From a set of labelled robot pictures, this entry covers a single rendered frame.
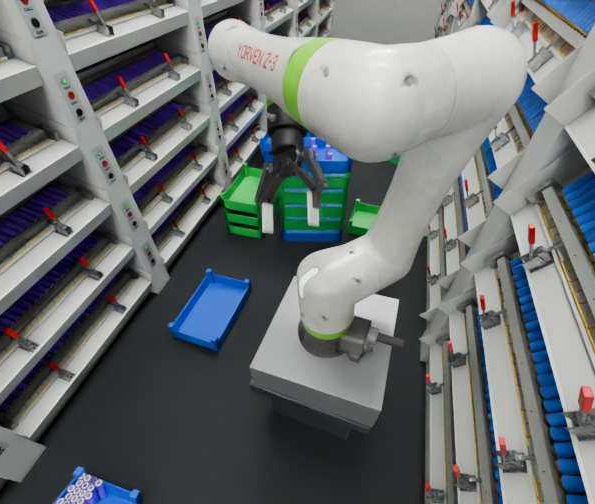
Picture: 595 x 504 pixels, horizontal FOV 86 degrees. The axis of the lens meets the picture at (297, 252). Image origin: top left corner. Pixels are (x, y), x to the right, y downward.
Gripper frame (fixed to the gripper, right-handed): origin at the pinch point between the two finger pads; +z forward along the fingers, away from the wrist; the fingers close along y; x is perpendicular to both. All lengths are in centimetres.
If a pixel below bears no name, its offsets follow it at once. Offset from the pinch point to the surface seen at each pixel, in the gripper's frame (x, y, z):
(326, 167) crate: 53, -27, -33
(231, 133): 56, -93, -70
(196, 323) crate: 20, -69, 29
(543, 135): 22, 44, -14
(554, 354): 6, 44, 23
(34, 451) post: -29, -78, 61
